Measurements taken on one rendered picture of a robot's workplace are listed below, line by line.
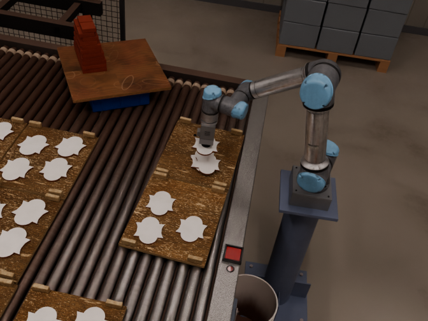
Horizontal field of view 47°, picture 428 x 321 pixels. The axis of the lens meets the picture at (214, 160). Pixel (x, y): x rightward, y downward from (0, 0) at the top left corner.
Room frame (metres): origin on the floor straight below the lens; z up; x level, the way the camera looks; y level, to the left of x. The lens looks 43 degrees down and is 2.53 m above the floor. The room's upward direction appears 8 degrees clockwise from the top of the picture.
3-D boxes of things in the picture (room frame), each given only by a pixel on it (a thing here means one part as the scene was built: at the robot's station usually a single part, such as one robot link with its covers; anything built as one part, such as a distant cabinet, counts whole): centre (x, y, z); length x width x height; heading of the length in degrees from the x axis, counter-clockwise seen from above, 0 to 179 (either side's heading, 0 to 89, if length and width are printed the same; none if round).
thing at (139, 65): (2.23, 0.60, 1.03); 0.50 x 0.50 x 0.02; 27
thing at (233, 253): (1.21, -0.13, 0.92); 0.06 x 0.06 x 0.01; 85
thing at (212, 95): (1.70, 0.04, 1.30); 0.09 x 0.08 x 0.11; 70
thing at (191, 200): (1.35, 0.12, 0.93); 0.41 x 0.35 x 0.02; 172
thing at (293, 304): (1.66, -0.46, 0.43); 0.38 x 0.38 x 0.87; 88
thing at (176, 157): (1.76, 0.06, 0.93); 0.41 x 0.35 x 0.02; 172
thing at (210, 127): (1.70, 0.06, 1.14); 0.10 x 0.09 x 0.16; 91
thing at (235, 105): (1.68, -0.06, 1.30); 0.11 x 0.11 x 0.08; 70
